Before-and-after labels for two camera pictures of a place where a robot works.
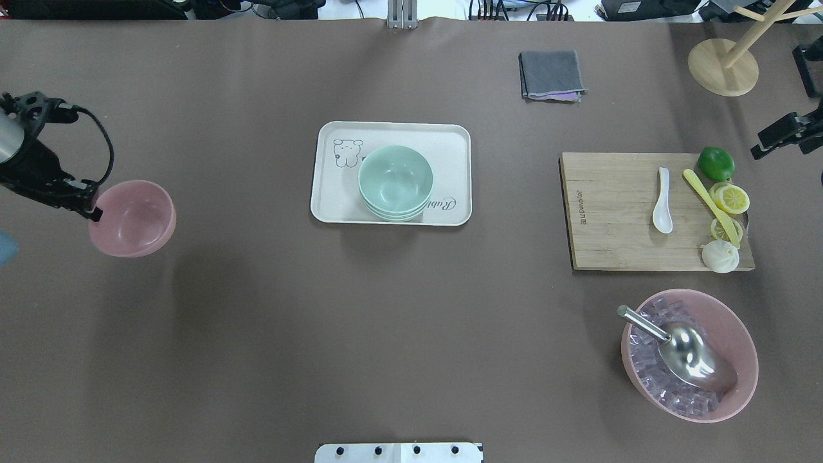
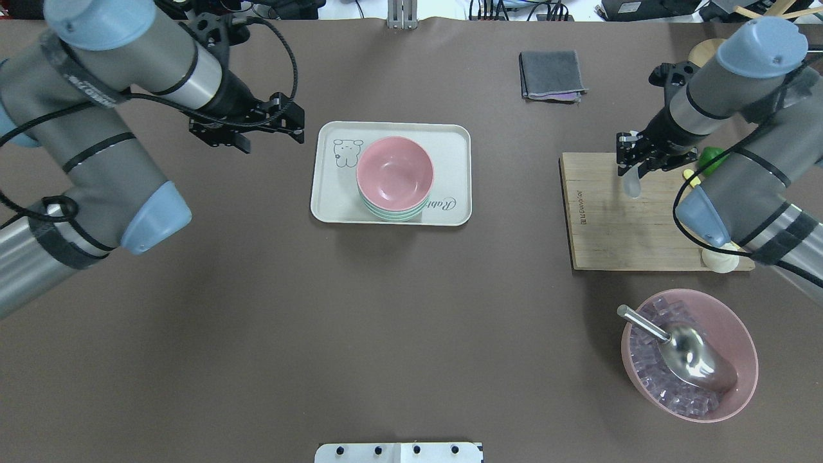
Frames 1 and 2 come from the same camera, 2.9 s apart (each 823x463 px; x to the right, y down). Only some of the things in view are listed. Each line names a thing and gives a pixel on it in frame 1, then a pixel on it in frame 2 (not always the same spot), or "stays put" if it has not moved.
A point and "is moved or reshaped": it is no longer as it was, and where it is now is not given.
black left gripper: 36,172 -> 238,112
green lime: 717,163 stays put
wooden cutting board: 611,199 stays put
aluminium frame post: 402,14 stays put
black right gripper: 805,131 -> 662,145
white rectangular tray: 341,147 stays put
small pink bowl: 138,219 is moved or reshaped
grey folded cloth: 551,75 stays put
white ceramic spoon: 661,216 -> 632,183
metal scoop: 690,354 stays put
